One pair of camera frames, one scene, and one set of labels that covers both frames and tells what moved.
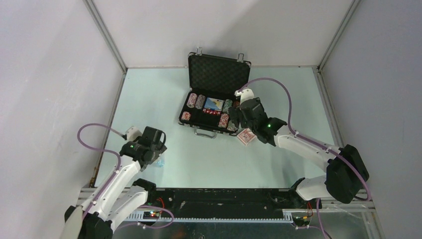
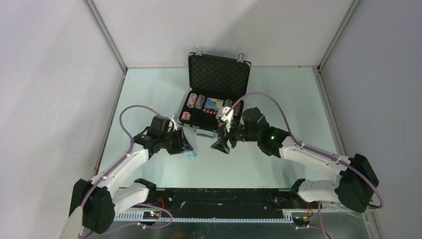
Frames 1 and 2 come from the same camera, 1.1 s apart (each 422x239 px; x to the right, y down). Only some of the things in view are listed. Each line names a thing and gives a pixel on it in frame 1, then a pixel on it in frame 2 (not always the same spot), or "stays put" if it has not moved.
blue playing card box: [214, 103] stays put
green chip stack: [228, 103] stays put
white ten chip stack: [160, 163] -> [191, 155]
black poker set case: [213, 80] stays put
